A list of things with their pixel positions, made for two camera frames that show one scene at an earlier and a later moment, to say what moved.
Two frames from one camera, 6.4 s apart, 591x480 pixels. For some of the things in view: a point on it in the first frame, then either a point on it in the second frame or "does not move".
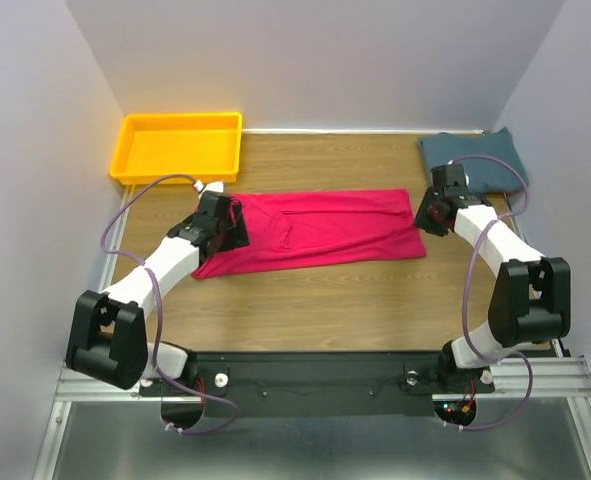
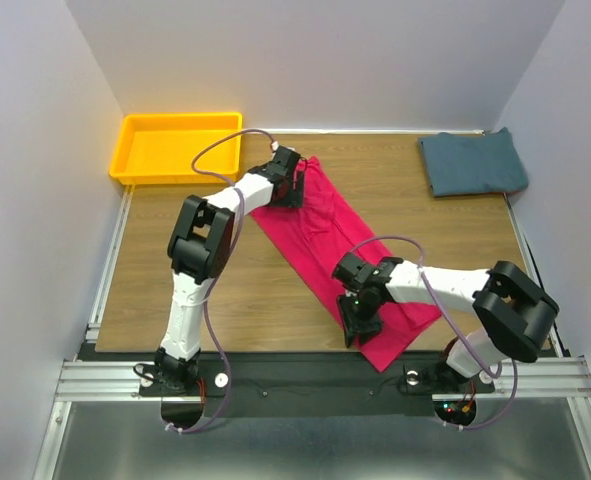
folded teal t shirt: x=485 y=175 does not move
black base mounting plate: x=385 y=383 does not move
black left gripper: x=239 y=236 → x=294 y=197
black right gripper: x=422 y=219 → x=364 y=327
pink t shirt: x=290 y=230 → x=342 y=256
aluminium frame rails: x=555 y=377 does not move
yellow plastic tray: x=205 y=145 does not move
